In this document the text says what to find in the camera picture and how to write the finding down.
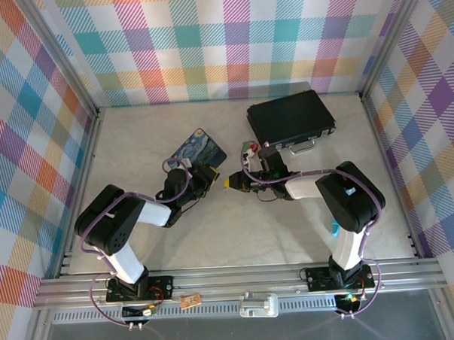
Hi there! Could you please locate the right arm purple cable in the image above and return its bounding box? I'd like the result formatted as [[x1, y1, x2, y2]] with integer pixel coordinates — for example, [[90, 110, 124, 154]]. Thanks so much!
[[240, 134, 392, 324]]

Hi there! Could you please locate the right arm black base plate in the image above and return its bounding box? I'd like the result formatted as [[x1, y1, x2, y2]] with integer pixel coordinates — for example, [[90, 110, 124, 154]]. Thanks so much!
[[304, 263, 376, 293]]

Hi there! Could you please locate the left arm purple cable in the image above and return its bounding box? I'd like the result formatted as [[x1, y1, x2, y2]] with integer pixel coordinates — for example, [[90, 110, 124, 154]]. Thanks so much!
[[75, 159, 201, 332]]

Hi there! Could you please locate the black briefcase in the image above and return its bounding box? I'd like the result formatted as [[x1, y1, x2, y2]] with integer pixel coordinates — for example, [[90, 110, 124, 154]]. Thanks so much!
[[245, 89, 339, 157]]

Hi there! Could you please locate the aluminium frame post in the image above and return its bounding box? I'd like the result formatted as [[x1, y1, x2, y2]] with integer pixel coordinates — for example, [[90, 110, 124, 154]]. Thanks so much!
[[25, 0, 102, 120], [354, 0, 434, 99]]

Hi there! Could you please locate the perforated metal cable duct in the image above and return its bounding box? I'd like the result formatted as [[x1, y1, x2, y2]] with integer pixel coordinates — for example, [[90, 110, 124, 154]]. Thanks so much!
[[48, 297, 370, 326]]

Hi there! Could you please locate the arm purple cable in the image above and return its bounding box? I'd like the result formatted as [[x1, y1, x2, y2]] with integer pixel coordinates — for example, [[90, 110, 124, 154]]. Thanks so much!
[[240, 134, 392, 324], [75, 159, 201, 332]]

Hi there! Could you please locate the small orange circuit board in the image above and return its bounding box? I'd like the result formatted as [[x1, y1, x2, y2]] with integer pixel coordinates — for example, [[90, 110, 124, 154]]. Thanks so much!
[[179, 293, 202, 310]]

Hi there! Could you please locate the aluminium mounting rail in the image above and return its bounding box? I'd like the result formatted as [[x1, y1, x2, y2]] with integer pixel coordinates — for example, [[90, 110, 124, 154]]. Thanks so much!
[[31, 256, 448, 311]]

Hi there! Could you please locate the silver metal bracket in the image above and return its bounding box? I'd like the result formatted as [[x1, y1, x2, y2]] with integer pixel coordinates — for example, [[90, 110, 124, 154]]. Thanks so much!
[[238, 290, 280, 319]]

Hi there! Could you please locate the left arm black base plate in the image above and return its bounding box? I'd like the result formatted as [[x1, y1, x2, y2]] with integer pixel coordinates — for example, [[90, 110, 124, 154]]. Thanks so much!
[[105, 274, 176, 305]]

